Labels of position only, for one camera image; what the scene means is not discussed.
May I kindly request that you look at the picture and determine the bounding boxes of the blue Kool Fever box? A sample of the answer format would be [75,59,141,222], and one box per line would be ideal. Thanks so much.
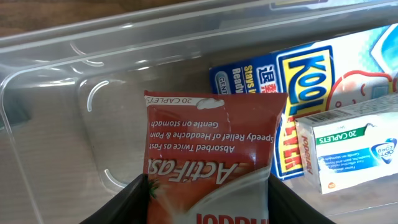
[210,24,397,180]

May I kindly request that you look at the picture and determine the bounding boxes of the clear plastic container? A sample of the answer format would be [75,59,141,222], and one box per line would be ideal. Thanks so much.
[1,1,397,223]

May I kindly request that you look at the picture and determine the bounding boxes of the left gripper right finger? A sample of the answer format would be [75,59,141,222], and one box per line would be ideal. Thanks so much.
[268,174,335,224]

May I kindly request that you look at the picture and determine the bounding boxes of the white blue Panadol box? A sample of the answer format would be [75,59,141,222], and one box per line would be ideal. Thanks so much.
[295,94,397,194]

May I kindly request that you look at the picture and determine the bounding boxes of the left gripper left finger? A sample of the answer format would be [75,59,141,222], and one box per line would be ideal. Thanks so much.
[80,174,149,224]

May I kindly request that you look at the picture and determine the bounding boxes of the red Panadol box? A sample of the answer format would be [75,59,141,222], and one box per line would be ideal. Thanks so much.
[144,91,287,224]

